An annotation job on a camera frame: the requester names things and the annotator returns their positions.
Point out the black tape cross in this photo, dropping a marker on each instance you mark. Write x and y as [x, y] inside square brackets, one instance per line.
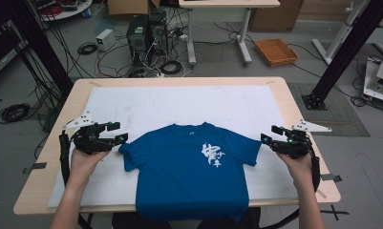
[335, 212]

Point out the light wooden table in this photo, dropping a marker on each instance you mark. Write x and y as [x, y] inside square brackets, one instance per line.
[36, 191]

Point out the person's legs in black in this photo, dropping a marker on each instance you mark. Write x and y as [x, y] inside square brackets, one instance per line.
[131, 222]

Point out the person's right hand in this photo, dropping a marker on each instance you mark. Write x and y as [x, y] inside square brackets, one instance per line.
[300, 170]

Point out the white desk with legs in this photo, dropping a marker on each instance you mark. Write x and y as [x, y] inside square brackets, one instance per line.
[230, 3]

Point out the white felt mat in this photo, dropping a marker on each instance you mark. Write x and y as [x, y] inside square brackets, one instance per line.
[179, 101]

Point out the large closed cardboard box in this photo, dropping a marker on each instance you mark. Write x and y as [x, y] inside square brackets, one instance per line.
[275, 14]

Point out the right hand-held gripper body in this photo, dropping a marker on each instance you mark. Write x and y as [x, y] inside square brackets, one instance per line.
[294, 146]

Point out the black metal frame post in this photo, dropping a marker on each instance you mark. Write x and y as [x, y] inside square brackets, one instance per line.
[348, 47]
[42, 51]

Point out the black computer tower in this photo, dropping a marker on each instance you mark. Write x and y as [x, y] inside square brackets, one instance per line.
[159, 31]
[137, 38]

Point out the white power strip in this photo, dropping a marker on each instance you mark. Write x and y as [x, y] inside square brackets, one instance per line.
[161, 75]

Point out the orange tray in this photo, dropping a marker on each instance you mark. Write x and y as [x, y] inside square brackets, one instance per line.
[276, 52]

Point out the open cardboard box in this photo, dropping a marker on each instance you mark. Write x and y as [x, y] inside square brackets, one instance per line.
[128, 7]

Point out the grey tape strip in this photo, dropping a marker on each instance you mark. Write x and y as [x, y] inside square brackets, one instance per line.
[36, 166]
[330, 177]

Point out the black equipment rack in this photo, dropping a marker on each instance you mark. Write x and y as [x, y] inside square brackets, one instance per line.
[1, 51]

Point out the round white table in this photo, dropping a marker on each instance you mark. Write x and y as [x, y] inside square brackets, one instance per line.
[74, 9]

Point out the white metal stand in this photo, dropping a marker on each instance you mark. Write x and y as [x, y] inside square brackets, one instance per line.
[337, 35]

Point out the blue t-shirt with white print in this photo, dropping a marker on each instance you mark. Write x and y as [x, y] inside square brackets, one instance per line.
[179, 181]

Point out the white power supply box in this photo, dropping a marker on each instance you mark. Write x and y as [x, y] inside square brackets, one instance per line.
[105, 38]

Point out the grey floor mat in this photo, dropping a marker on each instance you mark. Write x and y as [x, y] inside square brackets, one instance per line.
[335, 111]

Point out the white device on board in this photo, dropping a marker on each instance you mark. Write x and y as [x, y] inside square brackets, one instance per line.
[381, 79]

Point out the person's left hand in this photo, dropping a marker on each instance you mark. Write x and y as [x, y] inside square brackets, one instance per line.
[84, 168]

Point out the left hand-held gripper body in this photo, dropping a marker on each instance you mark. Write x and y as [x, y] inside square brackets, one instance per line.
[90, 143]

